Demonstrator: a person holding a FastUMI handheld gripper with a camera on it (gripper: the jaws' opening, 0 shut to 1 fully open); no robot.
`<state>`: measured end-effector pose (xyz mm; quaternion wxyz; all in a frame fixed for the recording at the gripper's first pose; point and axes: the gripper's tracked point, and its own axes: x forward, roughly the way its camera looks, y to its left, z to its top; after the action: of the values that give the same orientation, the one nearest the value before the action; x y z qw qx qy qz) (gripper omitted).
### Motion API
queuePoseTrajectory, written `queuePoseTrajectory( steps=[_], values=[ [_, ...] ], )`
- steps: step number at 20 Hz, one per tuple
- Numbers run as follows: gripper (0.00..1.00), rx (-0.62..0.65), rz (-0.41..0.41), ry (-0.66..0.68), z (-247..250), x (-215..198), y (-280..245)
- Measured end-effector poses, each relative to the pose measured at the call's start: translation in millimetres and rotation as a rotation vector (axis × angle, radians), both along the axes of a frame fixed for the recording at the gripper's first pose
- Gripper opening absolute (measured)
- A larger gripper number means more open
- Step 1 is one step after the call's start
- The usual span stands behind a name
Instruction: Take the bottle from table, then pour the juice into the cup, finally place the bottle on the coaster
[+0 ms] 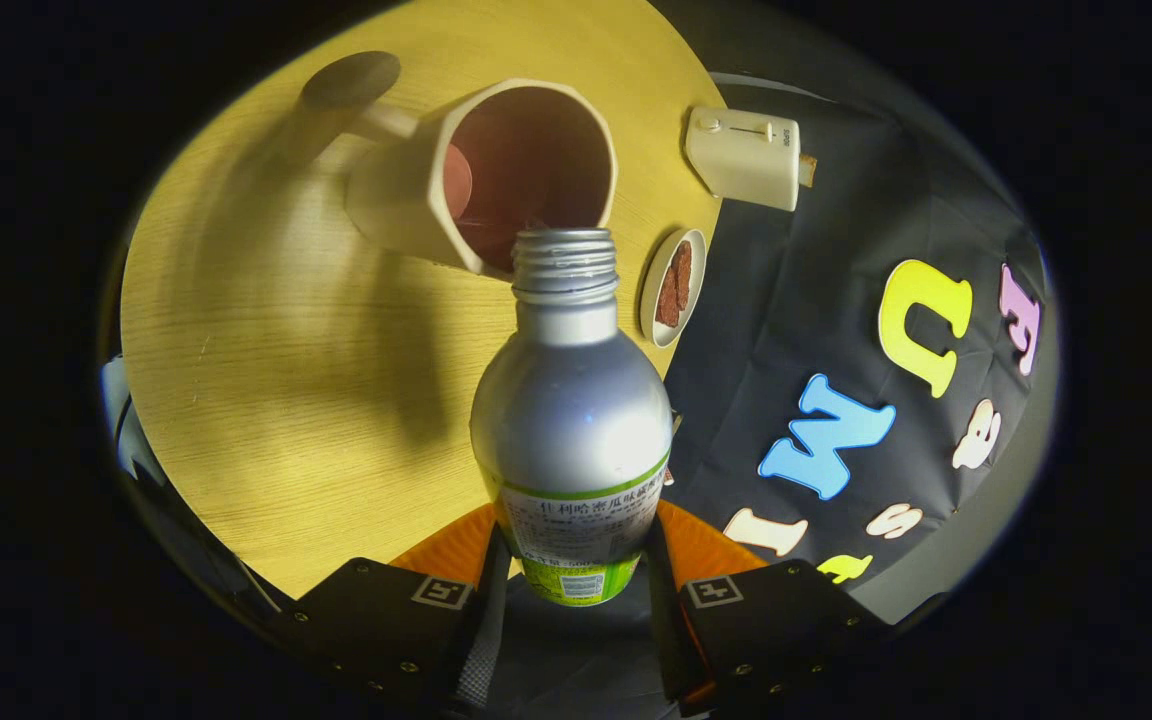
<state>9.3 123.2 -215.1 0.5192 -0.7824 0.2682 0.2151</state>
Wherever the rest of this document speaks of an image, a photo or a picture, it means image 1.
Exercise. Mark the wooden table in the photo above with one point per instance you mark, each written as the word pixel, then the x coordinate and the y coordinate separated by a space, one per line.
pixel 286 400

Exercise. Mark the cream toaster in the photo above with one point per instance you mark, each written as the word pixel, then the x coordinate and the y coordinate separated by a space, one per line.
pixel 746 160

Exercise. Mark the silver juice bottle green label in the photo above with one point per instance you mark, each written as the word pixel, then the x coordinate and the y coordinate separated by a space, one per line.
pixel 571 420

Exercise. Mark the brown dried meat slice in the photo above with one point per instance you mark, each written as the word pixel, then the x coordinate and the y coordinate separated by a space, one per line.
pixel 683 272
pixel 667 300

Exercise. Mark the white oval plate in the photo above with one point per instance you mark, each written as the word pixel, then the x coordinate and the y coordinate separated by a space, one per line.
pixel 648 305

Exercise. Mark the toast bread slice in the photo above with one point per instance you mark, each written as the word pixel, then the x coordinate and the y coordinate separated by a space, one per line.
pixel 808 170

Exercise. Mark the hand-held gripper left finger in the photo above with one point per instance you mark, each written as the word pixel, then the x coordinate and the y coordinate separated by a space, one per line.
pixel 481 650

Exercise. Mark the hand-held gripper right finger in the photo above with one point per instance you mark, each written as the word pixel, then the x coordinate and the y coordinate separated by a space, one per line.
pixel 664 630

